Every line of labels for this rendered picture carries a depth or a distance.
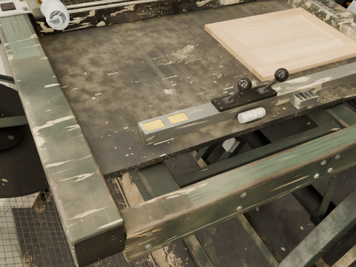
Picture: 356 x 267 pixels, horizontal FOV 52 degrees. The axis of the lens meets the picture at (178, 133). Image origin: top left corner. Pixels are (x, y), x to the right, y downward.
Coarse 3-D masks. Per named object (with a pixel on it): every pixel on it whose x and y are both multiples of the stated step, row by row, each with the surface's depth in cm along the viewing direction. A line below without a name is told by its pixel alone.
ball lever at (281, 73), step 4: (280, 68) 97; (284, 68) 97; (276, 72) 97; (280, 72) 96; (284, 72) 96; (288, 72) 97; (276, 76) 97; (280, 76) 96; (284, 76) 96; (288, 76) 97; (276, 80) 98; (280, 80) 97; (284, 80) 97; (268, 84) 103; (272, 84) 102; (260, 88) 106; (264, 88) 105; (260, 92) 106; (264, 92) 106
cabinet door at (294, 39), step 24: (216, 24) 142; (240, 24) 144; (264, 24) 146; (288, 24) 147; (312, 24) 149; (240, 48) 130; (264, 48) 132; (288, 48) 133; (312, 48) 135; (336, 48) 135; (264, 72) 120
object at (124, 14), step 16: (16, 0) 125; (112, 0) 139; (128, 0) 140; (144, 0) 141; (160, 0) 142; (176, 0) 146; (192, 0) 149; (208, 0) 153; (224, 0) 157; (240, 0) 161; (256, 0) 165; (0, 16) 117; (32, 16) 128; (80, 16) 132; (96, 16) 135; (112, 16) 138; (128, 16) 141; (144, 16) 144; (48, 32) 130
